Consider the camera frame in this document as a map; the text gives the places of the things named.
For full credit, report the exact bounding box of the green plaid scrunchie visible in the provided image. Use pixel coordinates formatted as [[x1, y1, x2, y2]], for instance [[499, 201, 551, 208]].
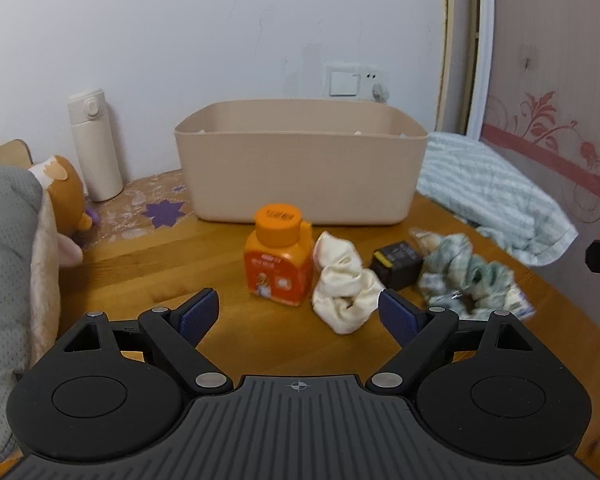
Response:
[[411, 229, 535, 321]]

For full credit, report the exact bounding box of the small black box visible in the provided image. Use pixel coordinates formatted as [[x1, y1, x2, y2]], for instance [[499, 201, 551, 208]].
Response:
[[370, 240, 424, 290]]

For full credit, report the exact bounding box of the cream white scrunchie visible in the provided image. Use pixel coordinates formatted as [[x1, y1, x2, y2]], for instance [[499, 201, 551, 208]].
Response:
[[312, 231, 385, 335]]

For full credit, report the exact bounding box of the orange cotton ball bottle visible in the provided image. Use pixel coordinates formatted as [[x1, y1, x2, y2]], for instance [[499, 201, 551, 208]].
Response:
[[244, 204, 314, 307]]

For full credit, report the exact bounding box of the floral table mat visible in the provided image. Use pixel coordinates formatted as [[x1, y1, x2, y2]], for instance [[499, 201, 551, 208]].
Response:
[[76, 170, 193, 249]]

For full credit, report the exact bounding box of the purple pen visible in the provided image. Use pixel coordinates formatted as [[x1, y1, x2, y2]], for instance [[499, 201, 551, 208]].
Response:
[[85, 206, 100, 226]]

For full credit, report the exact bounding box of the striped light blue blanket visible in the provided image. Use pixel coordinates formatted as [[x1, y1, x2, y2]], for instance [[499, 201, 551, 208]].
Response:
[[417, 132, 578, 266]]

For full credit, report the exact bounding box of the grey turtle plush cushion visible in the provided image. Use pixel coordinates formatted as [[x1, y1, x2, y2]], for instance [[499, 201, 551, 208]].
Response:
[[0, 156, 82, 462]]

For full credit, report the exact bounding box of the brown bear plush toy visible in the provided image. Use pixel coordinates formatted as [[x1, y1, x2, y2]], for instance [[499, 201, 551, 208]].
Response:
[[29, 155, 94, 237]]

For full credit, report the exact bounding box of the beige plastic storage bin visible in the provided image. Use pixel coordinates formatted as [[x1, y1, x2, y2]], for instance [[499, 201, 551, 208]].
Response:
[[174, 99, 428, 226]]

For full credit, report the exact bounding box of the white thermos bottle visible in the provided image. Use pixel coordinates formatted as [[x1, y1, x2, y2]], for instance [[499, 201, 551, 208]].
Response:
[[67, 89, 123, 203]]

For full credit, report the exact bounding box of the white door frame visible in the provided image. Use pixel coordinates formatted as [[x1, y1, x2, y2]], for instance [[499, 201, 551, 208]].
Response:
[[466, 0, 495, 141]]

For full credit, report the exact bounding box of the white wall switch socket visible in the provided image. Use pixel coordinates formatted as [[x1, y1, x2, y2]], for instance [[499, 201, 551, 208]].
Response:
[[322, 62, 389, 103]]

